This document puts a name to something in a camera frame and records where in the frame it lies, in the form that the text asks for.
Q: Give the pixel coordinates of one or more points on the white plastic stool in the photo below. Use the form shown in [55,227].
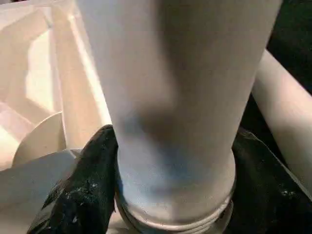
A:
[36,73]

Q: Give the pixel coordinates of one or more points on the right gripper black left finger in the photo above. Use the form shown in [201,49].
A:
[80,190]

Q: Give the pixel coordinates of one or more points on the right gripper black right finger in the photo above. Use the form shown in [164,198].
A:
[263,195]

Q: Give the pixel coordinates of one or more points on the white plastic table leg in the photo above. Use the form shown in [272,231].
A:
[182,97]
[282,102]

